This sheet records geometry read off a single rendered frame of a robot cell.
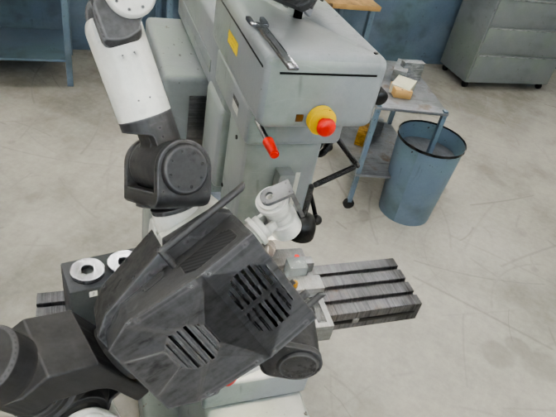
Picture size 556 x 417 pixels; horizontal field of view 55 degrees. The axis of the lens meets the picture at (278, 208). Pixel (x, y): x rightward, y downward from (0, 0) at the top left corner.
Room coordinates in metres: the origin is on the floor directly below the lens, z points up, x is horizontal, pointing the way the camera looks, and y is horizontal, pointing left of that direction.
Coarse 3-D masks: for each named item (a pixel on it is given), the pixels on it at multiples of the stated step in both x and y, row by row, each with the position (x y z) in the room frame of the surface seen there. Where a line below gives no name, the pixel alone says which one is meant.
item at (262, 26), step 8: (248, 16) 1.11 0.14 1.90; (256, 24) 1.07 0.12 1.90; (264, 24) 1.08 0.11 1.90; (264, 32) 1.03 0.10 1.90; (272, 40) 1.00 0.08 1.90; (272, 48) 0.97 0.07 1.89; (280, 48) 0.97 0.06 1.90; (280, 56) 0.93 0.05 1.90; (288, 56) 0.93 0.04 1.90; (288, 64) 0.90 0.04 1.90
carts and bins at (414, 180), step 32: (416, 64) 3.68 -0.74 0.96; (416, 96) 3.43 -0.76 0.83; (352, 128) 3.79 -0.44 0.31; (384, 128) 3.90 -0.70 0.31; (416, 128) 3.50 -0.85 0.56; (448, 128) 3.48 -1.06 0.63; (384, 160) 3.41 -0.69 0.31; (416, 160) 3.08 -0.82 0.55; (448, 160) 3.08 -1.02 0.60; (352, 192) 3.15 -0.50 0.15; (384, 192) 3.24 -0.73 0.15; (416, 192) 3.08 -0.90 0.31; (416, 224) 3.11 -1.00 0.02
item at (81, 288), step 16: (96, 256) 1.06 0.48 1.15; (112, 256) 1.06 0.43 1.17; (64, 272) 0.98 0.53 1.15; (80, 272) 0.98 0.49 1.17; (96, 272) 0.99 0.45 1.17; (112, 272) 1.01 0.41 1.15; (64, 288) 0.99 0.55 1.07; (80, 288) 0.94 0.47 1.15; (96, 288) 0.95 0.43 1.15; (80, 304) 0.93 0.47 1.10
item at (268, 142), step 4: (256, 124) 1.02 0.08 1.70; (260, 128) 1.00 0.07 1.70; (264, 128) 1.00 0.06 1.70; (260, 132) 0.99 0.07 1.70; (264, 132) 0.98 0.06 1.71; (264, 136) 0.97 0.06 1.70; (264, 140) 0.95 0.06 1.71; (268, 140) 0.95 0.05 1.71; (272, 140) 0.95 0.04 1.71; (264, 144) 0.94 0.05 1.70; (268, 144) 0.94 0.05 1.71; (272, 144) 0.94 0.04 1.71; (268, 148) 0.93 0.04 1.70; (272, 148) 0.92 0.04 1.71; (276, 148) 0.93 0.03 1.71; (268, 152) 0.92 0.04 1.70; (272, 152) 0.91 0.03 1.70; (276, 152) 0.91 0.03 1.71; (272, 156) 0.91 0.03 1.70; (276, 156) 0.91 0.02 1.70
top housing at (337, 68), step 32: (224, 0) 1.27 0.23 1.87; (256, 0) 1.24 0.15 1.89; (320, 0) 1.35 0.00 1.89; (224, 32) 1.24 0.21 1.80; (256, 32) 1.05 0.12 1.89; (288, 32) 1.08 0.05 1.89; (320, 32) 1.12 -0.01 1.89; (352, 32) 1.16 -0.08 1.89; (256, 64) 1.00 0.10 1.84; (320, 64) 0.99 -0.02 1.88; (352, 64) 1.02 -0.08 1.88; (384, 64) 1.05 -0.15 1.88; (256, 96) 0.97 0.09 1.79; (288, 96) 0.96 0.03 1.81; (320, 96) 0.99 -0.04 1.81; (352, 96) 1.02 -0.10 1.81
